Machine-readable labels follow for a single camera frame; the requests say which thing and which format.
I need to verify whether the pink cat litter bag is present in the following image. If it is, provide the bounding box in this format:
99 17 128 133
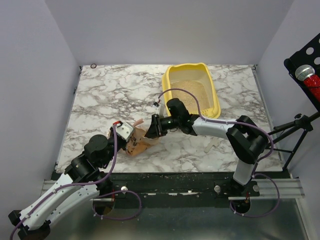
119 118 160 157

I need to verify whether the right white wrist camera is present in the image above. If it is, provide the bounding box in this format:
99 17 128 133
152 99 166 117

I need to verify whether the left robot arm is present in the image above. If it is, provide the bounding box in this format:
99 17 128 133
8 134 129 240

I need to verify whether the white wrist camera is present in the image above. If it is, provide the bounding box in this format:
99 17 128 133
152 99 166 117
113 121 135 142

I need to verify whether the yellow litter box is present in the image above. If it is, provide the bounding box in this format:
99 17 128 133
161 62 221 119

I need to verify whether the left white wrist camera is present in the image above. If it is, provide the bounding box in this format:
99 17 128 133
113 121 135 142

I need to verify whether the red silver microphone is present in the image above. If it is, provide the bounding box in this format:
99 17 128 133
295 64 320 101

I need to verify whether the black music stand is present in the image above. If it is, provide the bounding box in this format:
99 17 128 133
271 32 320 173

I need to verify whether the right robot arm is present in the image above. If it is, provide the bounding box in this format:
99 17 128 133
144 98 269 196

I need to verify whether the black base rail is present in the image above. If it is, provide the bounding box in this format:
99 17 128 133
82 168 261 208

